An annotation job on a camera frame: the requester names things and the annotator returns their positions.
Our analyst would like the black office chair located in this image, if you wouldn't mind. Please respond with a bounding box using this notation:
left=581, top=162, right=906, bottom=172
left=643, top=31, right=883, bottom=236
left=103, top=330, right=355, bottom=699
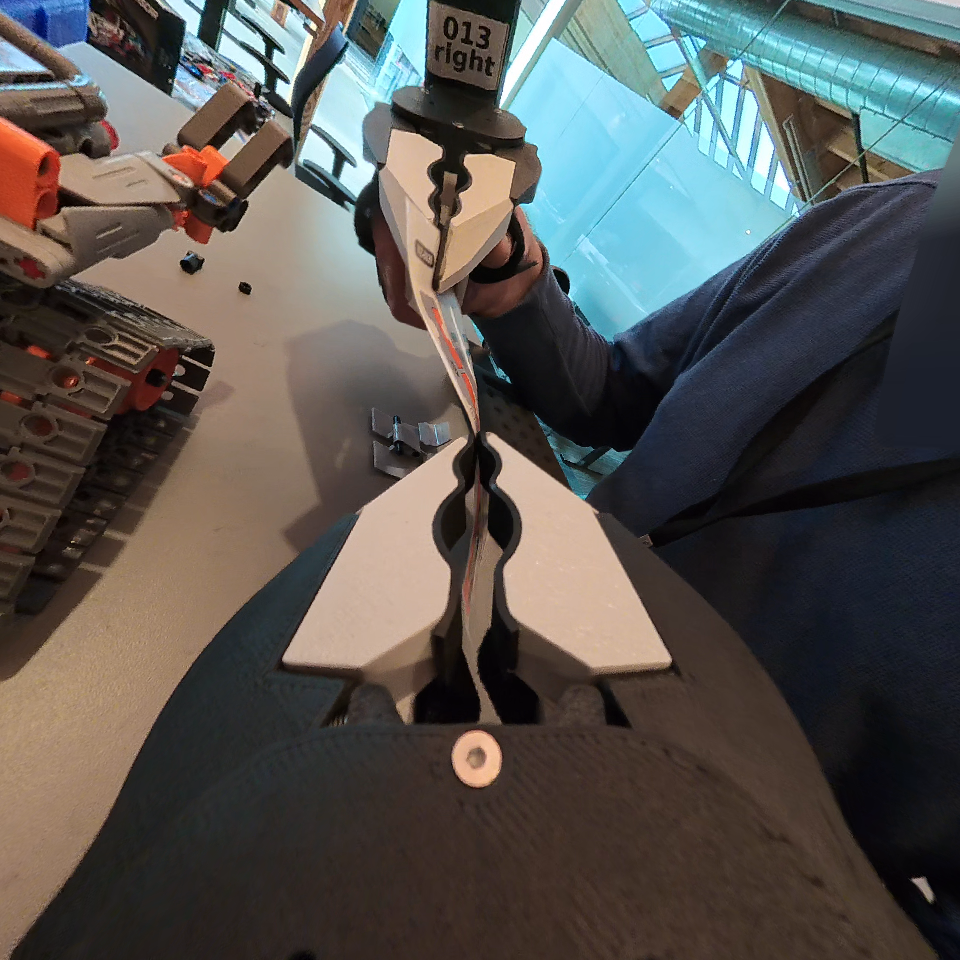
left=288, top=22, right=361, bottom=207

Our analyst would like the pile of toy bricks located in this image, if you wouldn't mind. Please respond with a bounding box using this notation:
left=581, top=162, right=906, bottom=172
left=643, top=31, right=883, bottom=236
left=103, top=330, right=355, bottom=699
left=180, top=45, right=264, bottom=99

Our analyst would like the person's right forearm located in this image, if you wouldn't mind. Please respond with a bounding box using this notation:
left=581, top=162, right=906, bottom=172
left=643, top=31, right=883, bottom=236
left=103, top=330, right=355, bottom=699
left=476, top=266, right=676, bottom=451

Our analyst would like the black lanyard strap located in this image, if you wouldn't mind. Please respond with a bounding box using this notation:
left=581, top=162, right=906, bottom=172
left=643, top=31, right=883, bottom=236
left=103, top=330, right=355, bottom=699
left=648, top=330, right=960, bottom=549

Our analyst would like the robot sticker sheet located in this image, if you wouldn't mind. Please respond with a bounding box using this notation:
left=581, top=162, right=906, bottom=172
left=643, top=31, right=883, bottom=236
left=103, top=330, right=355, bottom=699
left=408, top=228, right=502, bottom=710

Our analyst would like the black car model box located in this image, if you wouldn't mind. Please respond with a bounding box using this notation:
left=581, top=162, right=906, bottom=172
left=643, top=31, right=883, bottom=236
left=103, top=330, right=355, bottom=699
left=86, top=0, right=187, bottom=95

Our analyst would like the silver ventilation duct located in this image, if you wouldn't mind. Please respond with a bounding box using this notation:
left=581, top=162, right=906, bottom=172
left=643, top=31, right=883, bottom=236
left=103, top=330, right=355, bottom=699
left=652, top=0, right=960, bottom=140

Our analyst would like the person's right hand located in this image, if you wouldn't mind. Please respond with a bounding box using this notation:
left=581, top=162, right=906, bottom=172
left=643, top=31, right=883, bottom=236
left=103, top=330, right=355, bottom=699
left=371, top=212, right=554, bottom=333

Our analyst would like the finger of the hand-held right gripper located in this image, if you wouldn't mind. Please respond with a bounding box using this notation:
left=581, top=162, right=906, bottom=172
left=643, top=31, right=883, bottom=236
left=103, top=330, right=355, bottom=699
left=436, top=152, right=520, bottom=295
left=377, top=131, right=450, bottom=303

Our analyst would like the grey plastic panel assembly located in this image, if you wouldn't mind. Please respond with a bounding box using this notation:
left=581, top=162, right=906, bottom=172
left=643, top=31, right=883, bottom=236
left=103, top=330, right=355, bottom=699
left=371, top=408, right=453, bottom=479

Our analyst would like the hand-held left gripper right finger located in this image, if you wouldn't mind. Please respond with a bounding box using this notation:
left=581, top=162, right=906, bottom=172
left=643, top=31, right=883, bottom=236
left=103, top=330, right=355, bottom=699
left=480, top=433, right=675, bottom=721

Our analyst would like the grey orange tracked toy robot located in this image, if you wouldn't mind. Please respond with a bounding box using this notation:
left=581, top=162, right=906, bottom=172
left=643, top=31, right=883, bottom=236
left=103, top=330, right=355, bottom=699
left=0, top=11, right=297, bottom=627

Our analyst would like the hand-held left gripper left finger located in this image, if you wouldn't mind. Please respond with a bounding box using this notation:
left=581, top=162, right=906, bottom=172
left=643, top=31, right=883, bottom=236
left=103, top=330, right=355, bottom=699
left=281, top=435, right=481, bottom=723

